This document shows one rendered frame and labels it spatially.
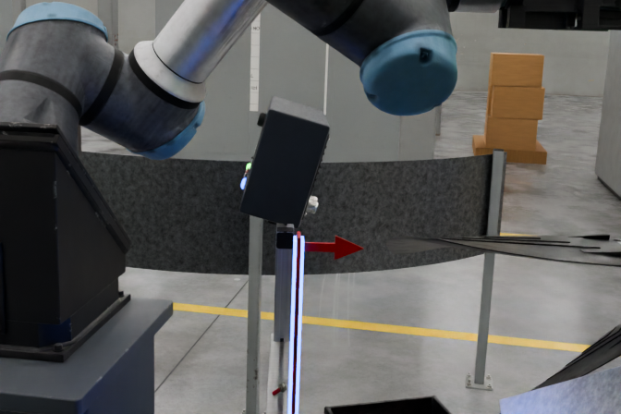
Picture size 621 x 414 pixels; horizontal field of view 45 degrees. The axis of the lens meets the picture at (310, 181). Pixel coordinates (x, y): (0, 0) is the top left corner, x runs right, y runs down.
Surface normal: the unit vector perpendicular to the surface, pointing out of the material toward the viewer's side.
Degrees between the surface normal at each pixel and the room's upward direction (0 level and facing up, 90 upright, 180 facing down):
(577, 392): 55
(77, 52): 67
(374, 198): 90
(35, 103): 39
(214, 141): 90
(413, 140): 90
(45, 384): 0
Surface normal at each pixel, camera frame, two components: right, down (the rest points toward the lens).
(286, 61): -0.18, 0.18
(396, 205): 0.38, 0.19
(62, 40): 0.54, -0.37
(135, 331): 0.04, -0.98
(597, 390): -0.63, -0.48
